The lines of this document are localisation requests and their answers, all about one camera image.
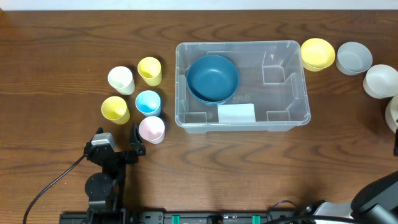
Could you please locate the dark teal large bowl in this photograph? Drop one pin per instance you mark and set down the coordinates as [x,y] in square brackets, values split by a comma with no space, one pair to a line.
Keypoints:
[212,79]

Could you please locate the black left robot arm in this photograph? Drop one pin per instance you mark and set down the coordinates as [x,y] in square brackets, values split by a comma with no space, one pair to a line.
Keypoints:
[105,189]

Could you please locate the white label sticker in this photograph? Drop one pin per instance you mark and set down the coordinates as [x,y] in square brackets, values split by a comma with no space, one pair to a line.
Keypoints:
[236,113]

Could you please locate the yellow cup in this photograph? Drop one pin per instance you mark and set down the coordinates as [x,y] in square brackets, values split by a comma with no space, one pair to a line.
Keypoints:
[115,109]
[150,70]

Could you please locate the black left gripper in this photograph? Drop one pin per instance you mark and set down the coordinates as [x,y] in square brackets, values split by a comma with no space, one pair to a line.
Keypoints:
[119,156]

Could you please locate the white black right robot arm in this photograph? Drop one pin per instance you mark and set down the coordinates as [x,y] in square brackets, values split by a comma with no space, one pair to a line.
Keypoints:
[375,203]

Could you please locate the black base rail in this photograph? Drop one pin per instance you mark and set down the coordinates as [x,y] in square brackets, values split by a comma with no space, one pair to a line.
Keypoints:
[123,216]

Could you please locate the white small bowl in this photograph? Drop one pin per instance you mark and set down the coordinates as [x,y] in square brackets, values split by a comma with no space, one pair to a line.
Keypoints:
[380,81]

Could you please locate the light blue plastic cup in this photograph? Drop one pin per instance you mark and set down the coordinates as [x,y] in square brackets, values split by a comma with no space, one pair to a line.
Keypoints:
[148,103]

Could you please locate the yellow cup far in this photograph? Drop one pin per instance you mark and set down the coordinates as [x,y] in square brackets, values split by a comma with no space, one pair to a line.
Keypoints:
[150,70]

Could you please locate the yellow small bowl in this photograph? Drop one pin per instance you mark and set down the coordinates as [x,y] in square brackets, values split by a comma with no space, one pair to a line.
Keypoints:
[317,54]

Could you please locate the beige large bowl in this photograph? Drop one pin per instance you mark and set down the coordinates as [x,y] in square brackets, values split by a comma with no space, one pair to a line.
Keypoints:
[391,114]

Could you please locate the clear plastic storage bin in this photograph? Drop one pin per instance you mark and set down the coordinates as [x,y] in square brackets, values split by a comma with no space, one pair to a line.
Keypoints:
[271,77]

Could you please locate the yellow cup near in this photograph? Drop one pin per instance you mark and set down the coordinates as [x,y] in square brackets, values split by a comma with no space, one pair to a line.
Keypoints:
[115,109]

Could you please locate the white plastic cup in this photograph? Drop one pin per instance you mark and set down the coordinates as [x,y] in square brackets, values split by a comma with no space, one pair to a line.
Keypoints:
[121,79]

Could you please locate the pink plastic cup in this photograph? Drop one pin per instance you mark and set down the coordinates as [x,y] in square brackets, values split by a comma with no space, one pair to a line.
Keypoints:
[152,129]

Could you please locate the grey small bowl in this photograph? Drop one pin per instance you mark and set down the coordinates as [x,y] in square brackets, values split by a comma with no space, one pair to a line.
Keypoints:
[353,58]

